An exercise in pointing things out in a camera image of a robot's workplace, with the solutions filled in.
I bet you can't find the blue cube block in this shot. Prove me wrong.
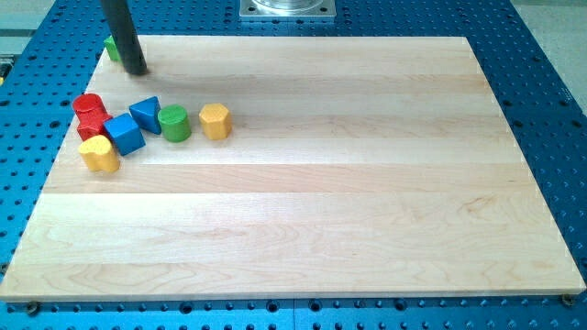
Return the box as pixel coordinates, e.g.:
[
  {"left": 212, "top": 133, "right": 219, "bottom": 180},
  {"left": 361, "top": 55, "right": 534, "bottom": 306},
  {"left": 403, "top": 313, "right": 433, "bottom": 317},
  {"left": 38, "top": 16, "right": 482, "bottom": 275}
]
[{"left": 104, "top": 114, "right": 145, "bottom": 156}]

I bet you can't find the light wooden board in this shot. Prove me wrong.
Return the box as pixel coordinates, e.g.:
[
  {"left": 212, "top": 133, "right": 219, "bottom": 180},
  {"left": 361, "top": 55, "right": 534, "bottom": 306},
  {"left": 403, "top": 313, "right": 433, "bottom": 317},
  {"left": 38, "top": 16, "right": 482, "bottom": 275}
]
[{"left": 1, "top": 36, "right": 585, "bottom": 302}]

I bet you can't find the yellow hexagon block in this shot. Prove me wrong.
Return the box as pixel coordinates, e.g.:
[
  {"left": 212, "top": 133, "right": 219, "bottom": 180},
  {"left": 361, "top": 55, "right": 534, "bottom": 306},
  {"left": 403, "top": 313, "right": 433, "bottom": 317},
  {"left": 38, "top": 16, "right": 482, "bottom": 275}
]
[{"left": 199, "top": 103, "right": 232, "bottom": 140}]

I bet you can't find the green cylinder block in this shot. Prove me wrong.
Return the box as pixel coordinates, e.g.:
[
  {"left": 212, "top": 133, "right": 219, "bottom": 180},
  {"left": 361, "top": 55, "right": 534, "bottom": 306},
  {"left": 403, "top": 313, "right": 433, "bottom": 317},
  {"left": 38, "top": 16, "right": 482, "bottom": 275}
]
[{"left": 158, "top": 104, "right": 192, "bottom": 143}]

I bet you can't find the blue triangle block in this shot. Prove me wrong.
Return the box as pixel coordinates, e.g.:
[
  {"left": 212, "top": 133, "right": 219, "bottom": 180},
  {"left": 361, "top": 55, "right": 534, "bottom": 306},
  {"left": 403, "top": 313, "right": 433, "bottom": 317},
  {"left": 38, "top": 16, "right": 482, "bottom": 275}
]
[{"left": 128, "top": 96, "right": 161, "bottom": 135}]

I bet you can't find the yellow heart block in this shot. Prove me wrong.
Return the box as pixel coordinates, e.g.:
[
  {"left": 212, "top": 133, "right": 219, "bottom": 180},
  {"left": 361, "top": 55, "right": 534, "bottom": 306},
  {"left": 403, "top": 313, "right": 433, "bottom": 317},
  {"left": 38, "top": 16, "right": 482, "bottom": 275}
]
[{"left": 78, "top": 135, "right": 120, "bottom": 172}]

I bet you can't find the red star block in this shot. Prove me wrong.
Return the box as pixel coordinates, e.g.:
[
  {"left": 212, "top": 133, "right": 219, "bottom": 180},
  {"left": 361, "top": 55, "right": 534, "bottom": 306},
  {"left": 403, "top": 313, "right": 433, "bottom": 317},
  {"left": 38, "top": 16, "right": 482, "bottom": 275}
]
[{"left": 76, "top": 112, "right": 113, "bottom": 141}]

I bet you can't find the red cylinder block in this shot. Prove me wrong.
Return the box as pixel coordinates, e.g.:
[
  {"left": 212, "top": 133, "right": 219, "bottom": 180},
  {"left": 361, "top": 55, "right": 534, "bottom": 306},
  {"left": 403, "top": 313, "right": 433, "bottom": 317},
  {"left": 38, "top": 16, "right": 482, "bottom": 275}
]
[{"left": 72, "top": 93, "right": 106, "bottom": 115}]

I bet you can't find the green block behind rod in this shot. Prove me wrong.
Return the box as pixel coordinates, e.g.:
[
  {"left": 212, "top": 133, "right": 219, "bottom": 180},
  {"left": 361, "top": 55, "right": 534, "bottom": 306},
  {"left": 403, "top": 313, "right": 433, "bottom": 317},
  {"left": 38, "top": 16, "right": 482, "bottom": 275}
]
[{"left": 104, "top": 35, "right": 121, "bottom": 62}]

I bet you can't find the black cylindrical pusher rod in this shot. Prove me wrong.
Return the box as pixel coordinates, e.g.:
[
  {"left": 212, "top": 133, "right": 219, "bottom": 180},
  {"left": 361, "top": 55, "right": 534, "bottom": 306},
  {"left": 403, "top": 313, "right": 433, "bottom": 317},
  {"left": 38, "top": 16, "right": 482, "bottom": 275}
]
[{"left": 100, "top": 0, "right": 147, "bottom": 75}]

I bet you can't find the blue perforated metal table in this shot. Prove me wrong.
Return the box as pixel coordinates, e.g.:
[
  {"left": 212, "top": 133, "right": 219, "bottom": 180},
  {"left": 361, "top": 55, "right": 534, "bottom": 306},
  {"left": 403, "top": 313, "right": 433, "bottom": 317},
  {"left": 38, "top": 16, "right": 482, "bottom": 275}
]
[{"left": 1, "top": 1, "right": 586, "bottom": 329}]

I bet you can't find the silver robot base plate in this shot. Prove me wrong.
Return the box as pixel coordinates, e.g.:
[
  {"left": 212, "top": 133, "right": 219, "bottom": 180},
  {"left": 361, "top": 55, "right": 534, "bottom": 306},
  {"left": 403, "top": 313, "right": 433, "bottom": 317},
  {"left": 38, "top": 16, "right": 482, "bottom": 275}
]
[{"left": 239, "top": 0, "right": 337, "bottom": 18}]

